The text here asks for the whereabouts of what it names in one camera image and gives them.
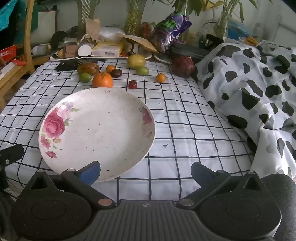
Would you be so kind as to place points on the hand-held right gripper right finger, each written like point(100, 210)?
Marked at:
point(198, 172)

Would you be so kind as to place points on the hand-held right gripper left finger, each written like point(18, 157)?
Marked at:
point(90, 173)

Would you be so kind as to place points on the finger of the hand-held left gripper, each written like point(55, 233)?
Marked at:
point(12, 154)

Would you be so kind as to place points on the white floral plate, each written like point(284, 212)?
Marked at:
point(99, 129)

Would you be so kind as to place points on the large orange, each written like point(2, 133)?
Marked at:
point(103, 80)

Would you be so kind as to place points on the green round fruit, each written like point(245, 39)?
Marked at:
point(142, 71)
point(85, 77)

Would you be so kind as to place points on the small red tomato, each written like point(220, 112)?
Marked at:
point(132, 84)

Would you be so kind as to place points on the small tangerine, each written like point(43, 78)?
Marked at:
point(110, 68)
point(161, 77)

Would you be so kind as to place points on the brown mango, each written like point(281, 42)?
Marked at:
point(87, 68)

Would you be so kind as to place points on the white checked cloth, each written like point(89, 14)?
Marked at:
point(185, 115)

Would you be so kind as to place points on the red box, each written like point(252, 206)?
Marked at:
point(9, 52)

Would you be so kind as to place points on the dark purple plum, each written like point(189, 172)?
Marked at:
point(116, 73)

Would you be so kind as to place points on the white tray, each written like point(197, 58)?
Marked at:
point(55, 58)

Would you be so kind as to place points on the dark red fruit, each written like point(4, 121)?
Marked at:
point(183, 66)

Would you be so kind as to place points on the cow print blanket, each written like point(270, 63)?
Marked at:
point(249, 76)

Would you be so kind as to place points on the wooden chair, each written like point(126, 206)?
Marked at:
point(30, 46)

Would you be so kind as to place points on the small white dish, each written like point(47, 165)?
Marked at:
point(163, 59)

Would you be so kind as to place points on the brown block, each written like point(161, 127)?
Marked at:
point(70, 50)

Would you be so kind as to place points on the yellow mango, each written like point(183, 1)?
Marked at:
point(136, 61)

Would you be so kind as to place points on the white cylinder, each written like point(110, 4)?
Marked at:
point(84, 50)

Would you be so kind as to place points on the black cloth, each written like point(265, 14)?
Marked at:
point(59, 38)

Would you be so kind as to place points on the pale yellow box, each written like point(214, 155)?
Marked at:
point(107, 48)

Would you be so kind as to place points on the small black box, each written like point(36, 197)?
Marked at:
point(212, 39)

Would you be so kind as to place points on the teal cloth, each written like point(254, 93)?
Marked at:
point(9, 18)

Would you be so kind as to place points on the kraft paper envelope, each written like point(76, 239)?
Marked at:
point(141, 41)

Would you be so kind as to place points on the orange packet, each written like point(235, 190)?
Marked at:
point(252, 40)

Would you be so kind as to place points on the clear plastic bag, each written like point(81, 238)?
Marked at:
point(111, 32)

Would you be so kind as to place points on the purple snack bag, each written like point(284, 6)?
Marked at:
point(166, 32)

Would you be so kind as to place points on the brown paper bag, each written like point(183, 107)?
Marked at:
point(92, 27)

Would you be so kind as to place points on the blue plastic bag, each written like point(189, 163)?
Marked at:
point(238, 30)

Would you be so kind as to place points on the bamboo in glass vase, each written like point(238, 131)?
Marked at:
point(223, 23)

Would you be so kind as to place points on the braided trunk plant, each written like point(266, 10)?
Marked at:
point(134, 18)
point(84, 16)

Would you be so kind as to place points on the green leafy plant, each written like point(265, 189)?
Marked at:
point(192, 5)

